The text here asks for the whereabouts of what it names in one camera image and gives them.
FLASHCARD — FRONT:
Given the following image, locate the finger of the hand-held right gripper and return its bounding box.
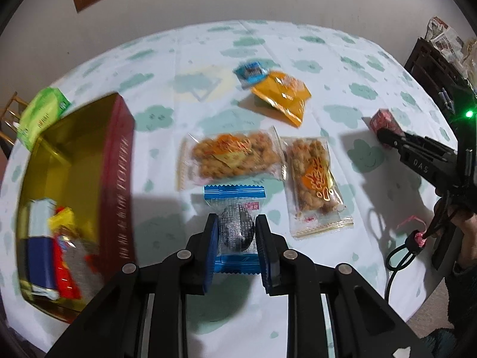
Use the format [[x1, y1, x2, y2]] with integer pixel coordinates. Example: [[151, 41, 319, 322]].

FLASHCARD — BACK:
[[376, 128, 411, 162], [404, 131, 458, 156]]

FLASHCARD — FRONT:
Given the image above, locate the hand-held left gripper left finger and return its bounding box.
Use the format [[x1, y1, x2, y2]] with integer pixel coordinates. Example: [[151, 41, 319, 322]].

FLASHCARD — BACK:
[[45, 213, 220, 358]]

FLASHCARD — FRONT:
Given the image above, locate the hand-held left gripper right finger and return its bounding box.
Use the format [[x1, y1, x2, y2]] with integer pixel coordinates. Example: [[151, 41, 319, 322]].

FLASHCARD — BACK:
[[254, 214, 435, 358]]

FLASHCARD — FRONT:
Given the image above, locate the pink candy box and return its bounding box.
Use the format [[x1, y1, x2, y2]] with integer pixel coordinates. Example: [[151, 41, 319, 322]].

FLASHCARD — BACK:
[[369, 108, 405, 146]]

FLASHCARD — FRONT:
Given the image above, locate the blue-edged clear egg packet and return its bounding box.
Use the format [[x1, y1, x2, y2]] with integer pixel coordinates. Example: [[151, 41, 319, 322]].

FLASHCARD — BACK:
[[203, 184, 267, 277]]

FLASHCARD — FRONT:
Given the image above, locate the narrow clear peanut packet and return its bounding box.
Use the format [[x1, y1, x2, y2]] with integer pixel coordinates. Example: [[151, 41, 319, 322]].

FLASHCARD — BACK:
[[279, 136, 354, 240]]

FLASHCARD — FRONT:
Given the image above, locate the large clear peanut packet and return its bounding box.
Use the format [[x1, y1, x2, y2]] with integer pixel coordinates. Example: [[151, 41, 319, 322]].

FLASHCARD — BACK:
[[177, 127, 287, 191]]

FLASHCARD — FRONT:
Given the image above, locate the orange snack packet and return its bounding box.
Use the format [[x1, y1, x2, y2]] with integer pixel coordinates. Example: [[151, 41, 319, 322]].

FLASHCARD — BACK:
[[250, 71, 312, 125]]

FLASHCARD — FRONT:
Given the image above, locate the red tin box gold inside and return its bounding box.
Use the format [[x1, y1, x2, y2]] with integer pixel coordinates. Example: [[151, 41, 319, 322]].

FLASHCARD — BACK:
[[15, 92, 135, 324]]

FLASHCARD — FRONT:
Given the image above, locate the black sesame bar packet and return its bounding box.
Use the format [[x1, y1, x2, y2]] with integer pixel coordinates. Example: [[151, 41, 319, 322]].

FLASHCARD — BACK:
[[63, 240, 101, 299]]

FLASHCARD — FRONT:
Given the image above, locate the red snack packet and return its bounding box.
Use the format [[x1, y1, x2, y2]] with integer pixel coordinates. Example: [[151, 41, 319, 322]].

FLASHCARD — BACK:
[[52, 231, 100, 301]]

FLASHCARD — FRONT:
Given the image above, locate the yellow candy packet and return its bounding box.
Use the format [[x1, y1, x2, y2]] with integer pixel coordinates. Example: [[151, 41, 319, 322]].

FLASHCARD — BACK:
[[48, 207, 75, 232]]

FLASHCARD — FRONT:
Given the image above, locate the small blue snack packet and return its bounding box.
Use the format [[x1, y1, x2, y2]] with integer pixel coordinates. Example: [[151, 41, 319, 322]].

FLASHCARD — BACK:
[[233, 61, 270, 84]]

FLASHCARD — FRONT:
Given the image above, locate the blue and white biscuit pack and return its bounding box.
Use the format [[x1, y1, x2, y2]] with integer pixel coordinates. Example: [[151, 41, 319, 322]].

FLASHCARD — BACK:
[[20, 198, 62, 301]]

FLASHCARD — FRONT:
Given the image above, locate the person's right hand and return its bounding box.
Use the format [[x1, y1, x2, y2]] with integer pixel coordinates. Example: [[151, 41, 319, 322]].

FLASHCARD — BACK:
[[453, 211, 477, 269]]

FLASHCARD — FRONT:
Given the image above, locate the dark wooden furniture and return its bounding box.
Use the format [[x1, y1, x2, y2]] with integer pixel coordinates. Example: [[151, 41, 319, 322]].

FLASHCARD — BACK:
[[404, 37, 477, 127]]

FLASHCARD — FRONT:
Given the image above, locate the newspaper bundle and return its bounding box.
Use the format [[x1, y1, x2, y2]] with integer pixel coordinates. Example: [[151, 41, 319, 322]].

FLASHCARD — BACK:
[[427, 17, 477, 64]]

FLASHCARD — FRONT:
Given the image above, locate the green tissue pack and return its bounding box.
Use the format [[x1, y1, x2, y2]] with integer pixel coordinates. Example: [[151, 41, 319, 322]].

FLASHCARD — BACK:
[[18, 87, 71, 149]]

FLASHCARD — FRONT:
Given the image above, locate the wooden chair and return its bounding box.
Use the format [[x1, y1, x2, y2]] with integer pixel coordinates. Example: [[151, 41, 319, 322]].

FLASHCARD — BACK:
[[0, 91, 28, 150]]

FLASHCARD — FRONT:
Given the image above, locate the pink string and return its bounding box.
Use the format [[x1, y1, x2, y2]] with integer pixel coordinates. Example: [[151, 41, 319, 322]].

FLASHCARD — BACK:
[[397, 216, 427, 249]]

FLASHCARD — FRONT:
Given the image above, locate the black cable loop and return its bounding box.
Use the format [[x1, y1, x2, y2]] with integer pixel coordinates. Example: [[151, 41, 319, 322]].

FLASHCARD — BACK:
[[385, 231, 423, 301]]

